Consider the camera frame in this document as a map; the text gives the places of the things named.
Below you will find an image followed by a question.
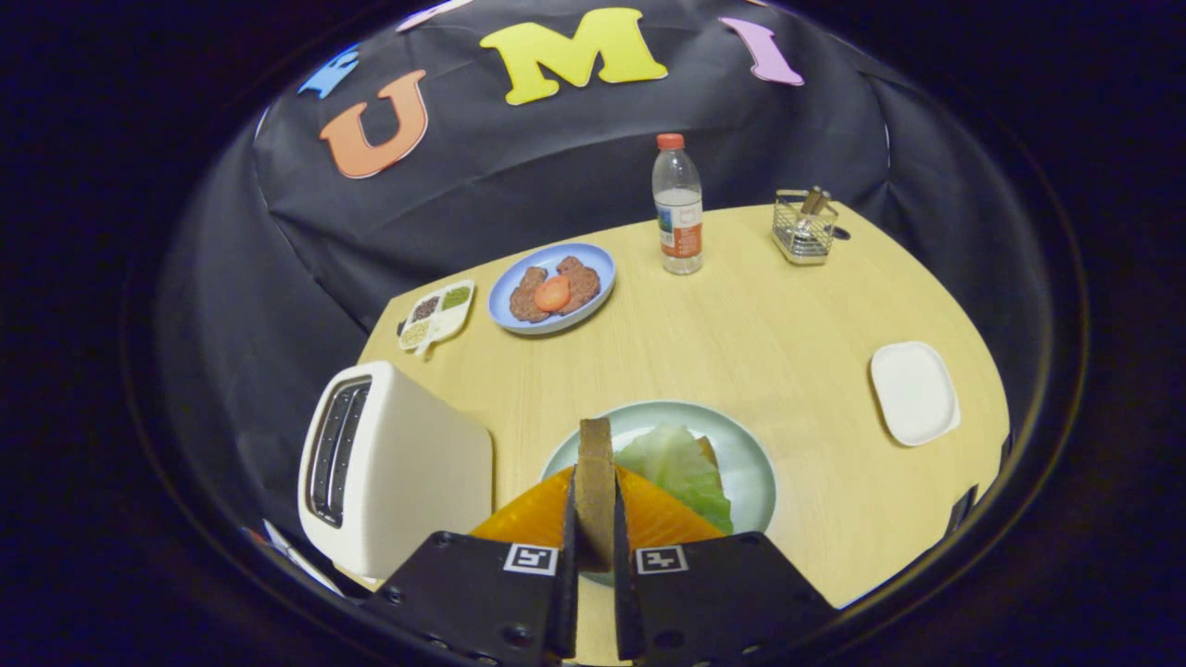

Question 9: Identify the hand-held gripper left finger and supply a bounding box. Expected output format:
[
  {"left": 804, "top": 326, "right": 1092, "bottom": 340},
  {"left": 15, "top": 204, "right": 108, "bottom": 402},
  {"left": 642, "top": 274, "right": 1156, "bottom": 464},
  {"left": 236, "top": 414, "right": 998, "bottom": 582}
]
[{"left": 357, "top": 466, "right": 580, "bottom": 667}]

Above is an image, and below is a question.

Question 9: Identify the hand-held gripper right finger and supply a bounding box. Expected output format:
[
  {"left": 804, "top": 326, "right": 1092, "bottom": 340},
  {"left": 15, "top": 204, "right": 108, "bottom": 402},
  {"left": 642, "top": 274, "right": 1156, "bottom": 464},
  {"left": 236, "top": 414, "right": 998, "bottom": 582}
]
[{"left": 613, "top": 466, "right": 839, "bottom": 663}]

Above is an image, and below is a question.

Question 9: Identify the brown toasted bread slice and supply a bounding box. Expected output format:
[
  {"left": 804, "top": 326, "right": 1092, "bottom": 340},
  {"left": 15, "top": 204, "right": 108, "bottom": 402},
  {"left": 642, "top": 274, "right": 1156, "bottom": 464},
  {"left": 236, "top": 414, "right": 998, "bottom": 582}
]
[{"left": 574, "top": 417, "right": 617, "bottom": 573}]

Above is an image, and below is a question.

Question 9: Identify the green lettuce leaf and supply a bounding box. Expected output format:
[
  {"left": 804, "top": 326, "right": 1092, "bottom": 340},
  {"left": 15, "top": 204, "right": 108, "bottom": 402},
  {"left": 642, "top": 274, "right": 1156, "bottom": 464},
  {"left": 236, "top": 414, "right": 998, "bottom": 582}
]
[{"left": 614, "top": 426, "right": 735, "bottom": 535}]

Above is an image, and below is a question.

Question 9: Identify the pale green round plate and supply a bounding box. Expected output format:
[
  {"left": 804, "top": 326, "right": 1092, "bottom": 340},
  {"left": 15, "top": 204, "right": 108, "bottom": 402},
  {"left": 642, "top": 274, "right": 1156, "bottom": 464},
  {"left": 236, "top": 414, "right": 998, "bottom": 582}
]
[{"left": 540, "top": 400, "right": 777, "bottom": 589}]

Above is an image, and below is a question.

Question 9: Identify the white toaster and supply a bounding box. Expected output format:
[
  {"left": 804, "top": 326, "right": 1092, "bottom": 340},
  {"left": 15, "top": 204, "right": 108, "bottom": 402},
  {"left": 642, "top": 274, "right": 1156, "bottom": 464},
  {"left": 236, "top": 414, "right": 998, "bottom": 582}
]
[{"left": 297, "top": 360, "right": 494, "bottom": 581}]

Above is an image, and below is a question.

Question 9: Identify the white divided seasoning dish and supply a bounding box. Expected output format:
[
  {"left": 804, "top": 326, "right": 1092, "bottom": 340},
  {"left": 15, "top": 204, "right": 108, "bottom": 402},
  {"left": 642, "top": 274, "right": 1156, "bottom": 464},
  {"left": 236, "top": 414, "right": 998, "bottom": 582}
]
[{"left": 397, "top": 279, "right": 476, "bottom": 358}]

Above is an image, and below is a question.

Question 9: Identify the brown meat patty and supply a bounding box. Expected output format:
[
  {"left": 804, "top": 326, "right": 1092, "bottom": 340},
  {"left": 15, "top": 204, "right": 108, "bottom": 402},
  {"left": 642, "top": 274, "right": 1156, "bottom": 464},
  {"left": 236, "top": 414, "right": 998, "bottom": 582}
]
[
  {"left": 509, "top": 267, "right": 551, "bottom": 323},
  {"left": 556, "top": 256, "right": 601, "bottom": 316}
]

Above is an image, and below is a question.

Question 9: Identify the blue round plate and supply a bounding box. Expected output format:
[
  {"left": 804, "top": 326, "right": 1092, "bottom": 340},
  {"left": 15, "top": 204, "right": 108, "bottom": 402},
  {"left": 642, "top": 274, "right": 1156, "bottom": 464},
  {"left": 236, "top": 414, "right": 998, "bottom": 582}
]
[{"left": 487, "top": 243, "right": 617, "bottom": 335}]

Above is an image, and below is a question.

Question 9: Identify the white square plate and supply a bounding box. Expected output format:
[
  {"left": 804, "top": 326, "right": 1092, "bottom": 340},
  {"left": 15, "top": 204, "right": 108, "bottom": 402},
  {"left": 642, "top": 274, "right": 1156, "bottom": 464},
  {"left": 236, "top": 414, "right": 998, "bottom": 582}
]
[{"left": 869, "top": 341, "right": 962, "bottom": 447}]

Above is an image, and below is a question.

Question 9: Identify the clear water bottle red cap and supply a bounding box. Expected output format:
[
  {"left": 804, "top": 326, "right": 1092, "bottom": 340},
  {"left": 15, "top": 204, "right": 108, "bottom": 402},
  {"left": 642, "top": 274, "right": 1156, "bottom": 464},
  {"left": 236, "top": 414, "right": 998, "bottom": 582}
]
[{"left": 651, "top": 133, "right": 704, "bottom": 276}]

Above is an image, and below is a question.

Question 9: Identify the black backdrop cloth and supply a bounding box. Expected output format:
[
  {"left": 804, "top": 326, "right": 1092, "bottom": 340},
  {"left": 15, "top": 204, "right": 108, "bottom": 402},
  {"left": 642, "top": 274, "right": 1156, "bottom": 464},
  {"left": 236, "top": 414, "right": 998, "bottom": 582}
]
[{"left": 158, "top": 0, "right": 1057, "bottom": 557}]

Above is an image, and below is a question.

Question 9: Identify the black table corner bracket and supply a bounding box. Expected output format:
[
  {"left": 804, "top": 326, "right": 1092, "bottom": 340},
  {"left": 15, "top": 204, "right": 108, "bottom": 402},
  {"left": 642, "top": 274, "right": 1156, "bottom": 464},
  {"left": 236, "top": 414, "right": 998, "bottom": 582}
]
[{"left": 943, "top": 485, "right": 979, "bottom": 538}]

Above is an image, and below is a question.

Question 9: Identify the metal wire mesh basket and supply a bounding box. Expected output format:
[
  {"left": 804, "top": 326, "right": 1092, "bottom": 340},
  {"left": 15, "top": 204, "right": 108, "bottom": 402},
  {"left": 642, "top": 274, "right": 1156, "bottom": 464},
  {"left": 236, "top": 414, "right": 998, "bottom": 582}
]
[{"left": 771, "top": 188, "right": 839, "bottom": 267}]

